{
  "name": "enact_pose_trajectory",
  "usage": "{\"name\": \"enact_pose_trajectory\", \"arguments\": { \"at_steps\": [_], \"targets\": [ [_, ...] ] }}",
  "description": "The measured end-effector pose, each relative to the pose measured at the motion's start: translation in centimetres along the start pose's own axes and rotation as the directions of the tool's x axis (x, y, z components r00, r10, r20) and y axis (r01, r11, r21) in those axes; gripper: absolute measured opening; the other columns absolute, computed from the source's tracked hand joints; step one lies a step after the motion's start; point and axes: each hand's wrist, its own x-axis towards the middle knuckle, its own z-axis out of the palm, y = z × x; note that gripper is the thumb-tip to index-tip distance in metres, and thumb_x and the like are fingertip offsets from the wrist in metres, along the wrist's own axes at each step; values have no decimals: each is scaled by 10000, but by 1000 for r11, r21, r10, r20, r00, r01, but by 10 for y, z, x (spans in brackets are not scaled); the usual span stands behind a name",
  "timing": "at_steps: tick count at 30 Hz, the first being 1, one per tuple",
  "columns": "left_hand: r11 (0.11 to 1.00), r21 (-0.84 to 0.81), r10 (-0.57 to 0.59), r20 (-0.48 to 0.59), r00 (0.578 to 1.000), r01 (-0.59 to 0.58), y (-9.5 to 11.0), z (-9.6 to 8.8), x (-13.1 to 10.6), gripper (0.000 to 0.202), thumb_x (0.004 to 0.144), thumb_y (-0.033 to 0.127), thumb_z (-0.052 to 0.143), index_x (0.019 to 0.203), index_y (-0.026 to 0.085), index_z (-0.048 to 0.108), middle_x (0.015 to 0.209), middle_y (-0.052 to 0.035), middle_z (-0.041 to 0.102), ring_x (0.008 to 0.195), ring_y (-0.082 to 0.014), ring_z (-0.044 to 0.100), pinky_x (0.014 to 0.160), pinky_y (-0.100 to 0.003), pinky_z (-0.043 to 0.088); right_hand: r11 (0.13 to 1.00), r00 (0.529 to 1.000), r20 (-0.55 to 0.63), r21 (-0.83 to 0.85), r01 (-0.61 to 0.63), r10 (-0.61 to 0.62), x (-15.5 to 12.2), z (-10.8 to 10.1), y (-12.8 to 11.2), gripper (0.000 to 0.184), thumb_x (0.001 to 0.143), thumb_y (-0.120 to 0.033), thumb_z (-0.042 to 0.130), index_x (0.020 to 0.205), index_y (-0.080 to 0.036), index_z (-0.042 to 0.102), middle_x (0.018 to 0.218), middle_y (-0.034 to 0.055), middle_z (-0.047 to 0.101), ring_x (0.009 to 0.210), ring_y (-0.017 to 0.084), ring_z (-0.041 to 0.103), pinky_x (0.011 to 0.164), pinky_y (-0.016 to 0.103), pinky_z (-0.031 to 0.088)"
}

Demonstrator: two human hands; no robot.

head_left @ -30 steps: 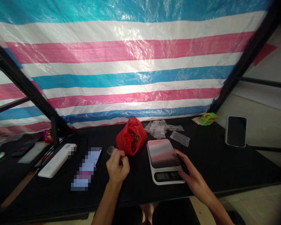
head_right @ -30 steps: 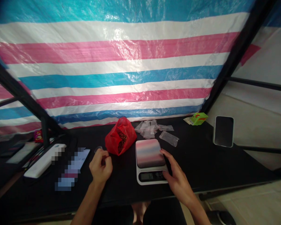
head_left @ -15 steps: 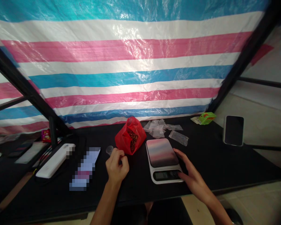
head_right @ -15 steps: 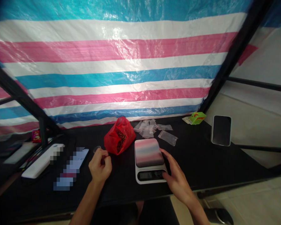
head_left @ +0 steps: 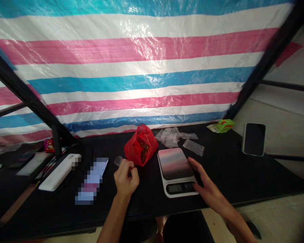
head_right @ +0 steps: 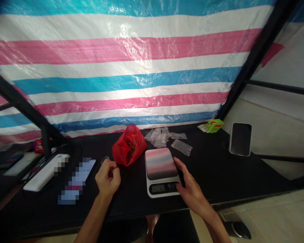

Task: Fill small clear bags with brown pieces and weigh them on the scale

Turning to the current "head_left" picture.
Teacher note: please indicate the person's left hand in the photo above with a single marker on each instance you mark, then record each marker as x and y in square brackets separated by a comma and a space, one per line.
[125, 181]

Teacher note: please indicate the person's right hand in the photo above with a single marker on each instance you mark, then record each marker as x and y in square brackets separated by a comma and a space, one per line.
[207, 188]

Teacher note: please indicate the white digital kitchen scale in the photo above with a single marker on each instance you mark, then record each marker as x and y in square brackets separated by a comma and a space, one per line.
[174, 164]

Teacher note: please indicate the small clear plastic cup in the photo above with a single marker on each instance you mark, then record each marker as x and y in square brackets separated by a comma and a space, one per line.
[118, 160]

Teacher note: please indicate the black flat phone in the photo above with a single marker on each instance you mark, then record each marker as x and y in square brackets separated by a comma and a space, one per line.
[106, 167]

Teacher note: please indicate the red plastic bag of seeds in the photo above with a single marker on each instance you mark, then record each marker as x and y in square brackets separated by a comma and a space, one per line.
[139, 146]

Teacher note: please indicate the person's legs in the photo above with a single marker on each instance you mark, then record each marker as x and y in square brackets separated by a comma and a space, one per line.
[185, 227]

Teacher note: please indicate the small white packet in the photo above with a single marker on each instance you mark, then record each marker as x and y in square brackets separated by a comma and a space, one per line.
[212, 127]

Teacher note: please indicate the pile of clear zip bags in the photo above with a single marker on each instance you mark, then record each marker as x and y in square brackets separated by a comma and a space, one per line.
[171, 138]

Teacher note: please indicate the green carton box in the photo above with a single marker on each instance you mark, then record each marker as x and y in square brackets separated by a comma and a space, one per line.
[225, 125]

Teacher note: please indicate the smartphone in white case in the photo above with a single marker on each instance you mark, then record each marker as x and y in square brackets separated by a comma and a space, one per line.
[254, 139]

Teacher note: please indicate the white power bank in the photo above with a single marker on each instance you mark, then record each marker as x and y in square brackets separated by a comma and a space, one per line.
[57, 174]

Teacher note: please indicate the red snack packet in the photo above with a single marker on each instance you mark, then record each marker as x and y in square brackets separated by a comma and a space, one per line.
[48, 145]

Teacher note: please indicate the dark flat device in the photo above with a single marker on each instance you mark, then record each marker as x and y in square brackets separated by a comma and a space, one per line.
[25, 159]

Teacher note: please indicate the brown wooden slat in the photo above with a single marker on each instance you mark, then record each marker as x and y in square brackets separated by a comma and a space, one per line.
[15, 205]

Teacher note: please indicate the pink blue white striped tarp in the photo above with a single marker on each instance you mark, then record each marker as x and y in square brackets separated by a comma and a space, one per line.
[142, 50]

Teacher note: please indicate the black metal frame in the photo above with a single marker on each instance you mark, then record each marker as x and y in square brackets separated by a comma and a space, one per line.
[22, 86]

